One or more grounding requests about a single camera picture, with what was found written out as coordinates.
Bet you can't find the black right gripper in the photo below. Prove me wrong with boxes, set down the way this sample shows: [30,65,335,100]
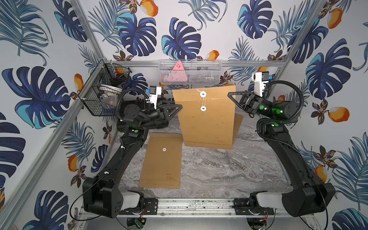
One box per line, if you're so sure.
[229,92,277,123]

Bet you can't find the brown kraft file bag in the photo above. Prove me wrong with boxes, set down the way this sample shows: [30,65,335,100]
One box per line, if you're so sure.
[172,85,236,150]
[139,132,183,189]
[232,114,243,143]

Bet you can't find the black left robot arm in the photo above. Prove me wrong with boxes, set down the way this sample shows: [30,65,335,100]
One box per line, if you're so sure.
[81,86,183,219]

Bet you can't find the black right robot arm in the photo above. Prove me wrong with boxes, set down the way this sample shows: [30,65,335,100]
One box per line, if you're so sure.
[228,80,335,217]

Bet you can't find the black plastic tool case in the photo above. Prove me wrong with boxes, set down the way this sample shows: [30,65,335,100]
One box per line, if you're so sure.
[115,98,174,133]

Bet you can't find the pink triangle item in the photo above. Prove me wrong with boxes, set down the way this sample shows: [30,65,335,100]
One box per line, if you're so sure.
[168,60,188,83]

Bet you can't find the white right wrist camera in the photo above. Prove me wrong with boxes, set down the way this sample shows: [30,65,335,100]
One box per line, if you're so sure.
[251,71,270,97]

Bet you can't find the clear white mesh wall basket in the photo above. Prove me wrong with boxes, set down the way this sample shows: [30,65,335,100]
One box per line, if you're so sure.
[158,60,222,85]

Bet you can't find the black wire basket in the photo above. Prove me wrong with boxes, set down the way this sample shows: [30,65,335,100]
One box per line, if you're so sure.
[78,60,132,117]

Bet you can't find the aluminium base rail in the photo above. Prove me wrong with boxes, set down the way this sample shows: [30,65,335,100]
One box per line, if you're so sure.
[120,197,311,218]

